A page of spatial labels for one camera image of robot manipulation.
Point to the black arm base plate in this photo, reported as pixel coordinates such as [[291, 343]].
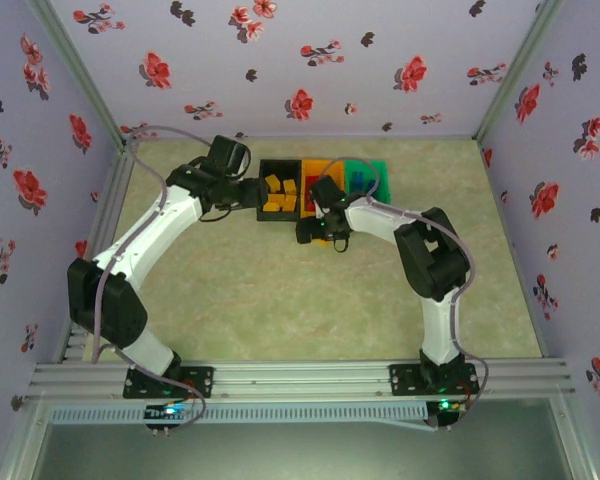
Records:
[[405, 380], [200, 380]]

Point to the yellow six-stud lego brick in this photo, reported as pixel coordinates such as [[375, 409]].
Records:
[[321, 243]]

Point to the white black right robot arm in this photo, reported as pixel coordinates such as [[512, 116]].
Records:
[[380, 217]]

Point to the yellow plastic bin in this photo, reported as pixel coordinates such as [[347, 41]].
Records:
[[330, 170]]

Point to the lit controller board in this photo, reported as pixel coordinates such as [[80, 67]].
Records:
[[167, 411], [445, 406]]

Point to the aluminium corner post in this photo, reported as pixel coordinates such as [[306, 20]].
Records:
[[514, 75], [77, 75]]

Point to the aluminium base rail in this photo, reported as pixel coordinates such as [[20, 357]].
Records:
[[300, 380]]

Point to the black plastic bin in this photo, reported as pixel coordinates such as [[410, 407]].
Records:
[[277, 216]]

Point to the long blue lego brick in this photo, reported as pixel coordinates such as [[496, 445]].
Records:
[[359, 182]]

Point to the long red lego brick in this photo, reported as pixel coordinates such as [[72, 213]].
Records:
[[309, 200]]

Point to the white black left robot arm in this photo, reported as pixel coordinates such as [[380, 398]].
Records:
[[150, 235]]

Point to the green plastic bin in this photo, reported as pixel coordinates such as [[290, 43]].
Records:
[[382, 180]]

